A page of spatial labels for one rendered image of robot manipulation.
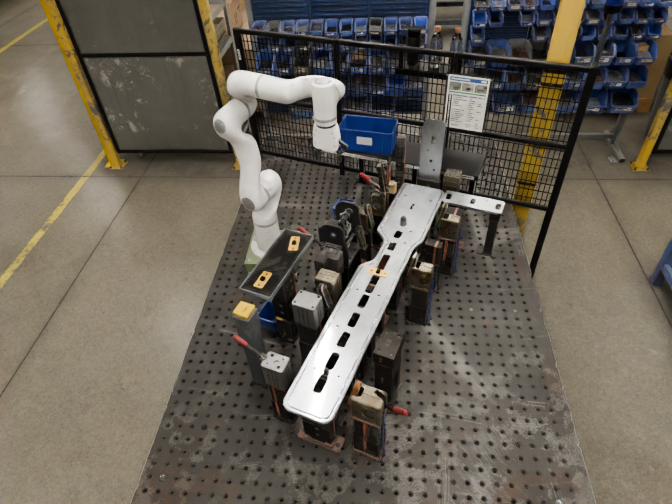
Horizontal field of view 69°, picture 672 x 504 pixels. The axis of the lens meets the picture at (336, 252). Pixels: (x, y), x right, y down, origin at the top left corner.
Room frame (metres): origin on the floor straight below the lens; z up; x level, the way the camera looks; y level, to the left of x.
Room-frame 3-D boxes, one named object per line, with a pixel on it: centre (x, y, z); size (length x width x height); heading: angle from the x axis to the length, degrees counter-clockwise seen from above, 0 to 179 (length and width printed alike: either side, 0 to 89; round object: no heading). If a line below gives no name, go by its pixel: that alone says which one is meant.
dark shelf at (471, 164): (2.35, -0.40, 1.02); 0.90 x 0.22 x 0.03; 63
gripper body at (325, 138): (1.67, 0.00, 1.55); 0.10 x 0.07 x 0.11; 63
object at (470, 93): (2.33, -0.72, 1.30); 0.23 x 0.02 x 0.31; 63
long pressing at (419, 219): (1.44, -0.17, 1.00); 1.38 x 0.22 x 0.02; 153
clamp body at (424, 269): (1.44, -0.36, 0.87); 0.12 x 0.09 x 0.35; 63
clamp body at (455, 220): (1.73, -0.54, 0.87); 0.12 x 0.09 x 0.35; 63
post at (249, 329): (1.17, 0.35, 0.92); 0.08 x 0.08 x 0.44; 63
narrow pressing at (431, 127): (2.11, -0.51, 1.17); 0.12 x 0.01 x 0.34; 63
